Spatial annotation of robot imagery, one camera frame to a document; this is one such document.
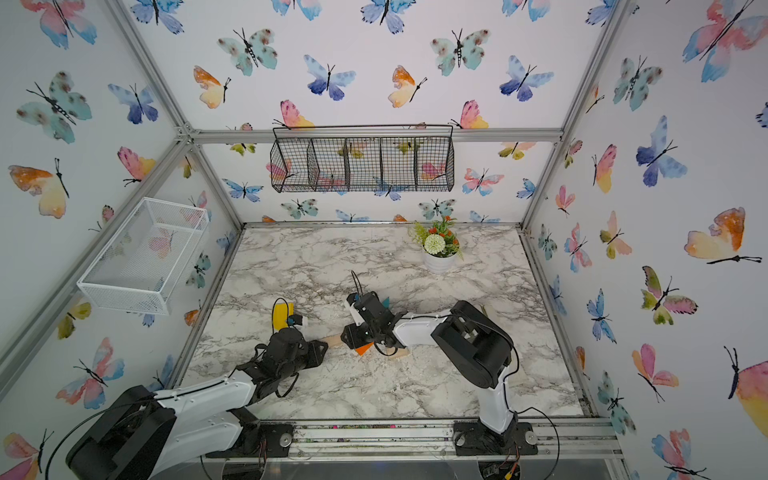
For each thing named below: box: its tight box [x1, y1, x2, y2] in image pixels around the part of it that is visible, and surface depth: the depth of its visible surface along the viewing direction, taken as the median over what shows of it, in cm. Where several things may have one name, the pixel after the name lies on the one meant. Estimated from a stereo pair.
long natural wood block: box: [321, 335, 344, 348], surface depth 91 cm
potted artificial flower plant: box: [408, 215, 465, 274], surface depth 100 cm
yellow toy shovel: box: [272, 297, 295, 334], surface depth 98 cm
